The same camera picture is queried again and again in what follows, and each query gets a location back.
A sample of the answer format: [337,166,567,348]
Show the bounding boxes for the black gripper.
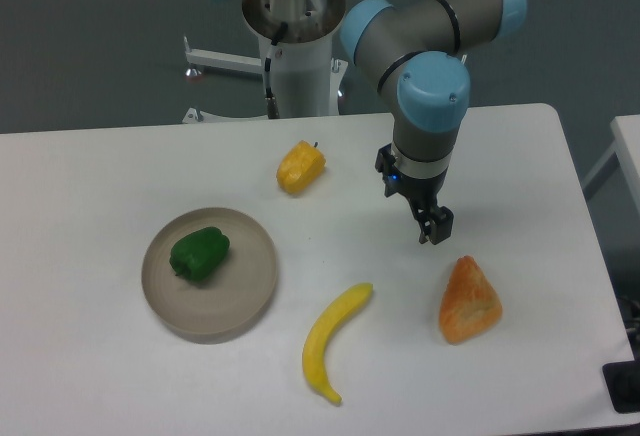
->
[375,144,454,245]

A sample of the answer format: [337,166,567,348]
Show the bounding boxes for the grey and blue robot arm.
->
[242,0,527,244]

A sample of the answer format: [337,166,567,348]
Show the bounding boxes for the yellow bell pepper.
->
[276,141,326,194]

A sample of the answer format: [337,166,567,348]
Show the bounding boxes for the beige round plate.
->
[141,208,278,344]

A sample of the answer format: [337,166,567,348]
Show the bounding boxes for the green bell pepper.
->
[169,227,230,282]

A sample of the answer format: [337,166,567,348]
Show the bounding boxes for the orange pastry wedge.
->
[438,255,503,344]

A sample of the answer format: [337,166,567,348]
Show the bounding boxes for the yellow banana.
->
[301,282,374,406]

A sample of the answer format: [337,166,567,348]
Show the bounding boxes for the white side table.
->
[581,114,640,205]

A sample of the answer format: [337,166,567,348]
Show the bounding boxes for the black device at table edge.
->
[602,360,640,414]

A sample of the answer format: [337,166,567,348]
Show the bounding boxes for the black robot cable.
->
[263,21,289,120]

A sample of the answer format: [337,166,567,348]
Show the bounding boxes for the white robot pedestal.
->
[184,0,348,119]

